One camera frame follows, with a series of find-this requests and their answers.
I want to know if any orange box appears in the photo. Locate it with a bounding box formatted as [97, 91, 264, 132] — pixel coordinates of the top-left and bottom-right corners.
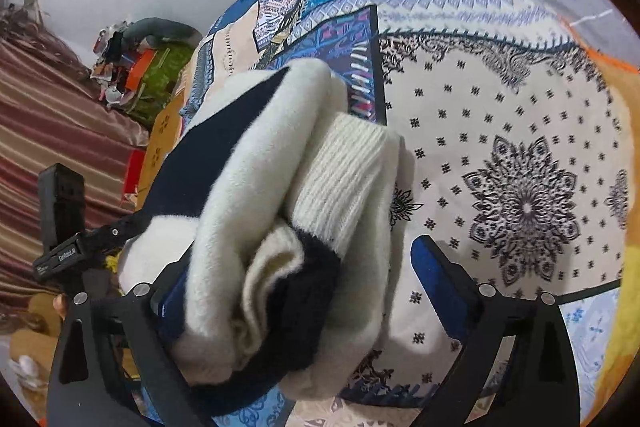
[124, 51, 157, 90]

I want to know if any light blue floral sheet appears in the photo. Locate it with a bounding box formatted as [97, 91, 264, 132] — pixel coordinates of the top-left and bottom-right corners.
[559, 289, 624, 408]

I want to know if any brown striped curtain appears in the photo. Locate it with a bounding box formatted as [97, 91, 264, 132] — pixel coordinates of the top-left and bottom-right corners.
[0, 6, 152, 304]

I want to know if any orange and yellow blanket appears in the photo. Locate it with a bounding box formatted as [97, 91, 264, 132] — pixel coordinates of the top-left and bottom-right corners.
[560, 19, 640, 410]

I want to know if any tan patterned cardboard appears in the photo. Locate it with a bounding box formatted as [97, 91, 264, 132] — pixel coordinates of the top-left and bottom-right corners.
[144, 98, 189, 208]

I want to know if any cream and navy knit sweater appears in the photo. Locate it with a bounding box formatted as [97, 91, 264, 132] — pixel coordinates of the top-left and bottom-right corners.
[120, 57, 417, 418]

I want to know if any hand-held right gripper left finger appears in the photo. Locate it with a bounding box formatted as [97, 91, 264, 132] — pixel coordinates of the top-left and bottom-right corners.
[46, 251, 212, 427]

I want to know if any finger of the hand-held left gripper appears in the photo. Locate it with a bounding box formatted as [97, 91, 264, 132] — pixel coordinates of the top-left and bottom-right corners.
[77, 211, 154, 272]

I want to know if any red box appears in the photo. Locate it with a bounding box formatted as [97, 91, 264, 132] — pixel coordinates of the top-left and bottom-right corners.
[124, 149, 152, 201]

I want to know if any blue patchwork patterned quilt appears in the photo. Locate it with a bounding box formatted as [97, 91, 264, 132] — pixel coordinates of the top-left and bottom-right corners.
[177, 0, 633, 427]

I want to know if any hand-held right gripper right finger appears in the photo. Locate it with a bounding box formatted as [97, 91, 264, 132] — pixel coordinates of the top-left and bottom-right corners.
[411, 234, 582, 427]

